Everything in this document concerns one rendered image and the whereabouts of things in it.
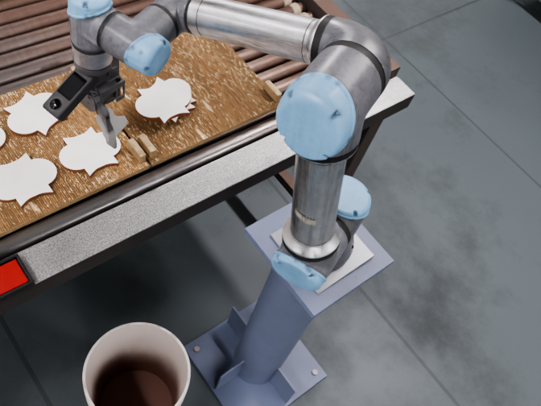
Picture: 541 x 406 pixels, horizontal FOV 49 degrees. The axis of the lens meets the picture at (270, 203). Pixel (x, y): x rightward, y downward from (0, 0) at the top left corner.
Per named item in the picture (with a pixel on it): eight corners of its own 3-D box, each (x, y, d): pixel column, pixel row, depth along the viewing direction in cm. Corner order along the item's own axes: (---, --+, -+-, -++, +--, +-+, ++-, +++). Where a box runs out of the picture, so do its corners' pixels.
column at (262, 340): (326, 376, 217) (424, 267, 147) (244, 438, 199) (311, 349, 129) (265, 296, 230) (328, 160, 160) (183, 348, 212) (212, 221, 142)
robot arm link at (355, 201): (365, 217, 137) (385, 186, 126) (339, 260, 130) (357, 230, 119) (322, 191, 139) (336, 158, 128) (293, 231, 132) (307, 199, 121)
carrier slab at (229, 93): (282, 107, 160) (283, 103, 159) (152, 167, 141) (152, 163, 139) (208, 27, 172) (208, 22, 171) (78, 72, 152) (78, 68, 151)
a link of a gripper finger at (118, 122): (138, 138, 129) (121, 101, 124) (117, 152, 126) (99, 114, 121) (130, 137, 131) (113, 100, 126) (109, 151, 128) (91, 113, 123)
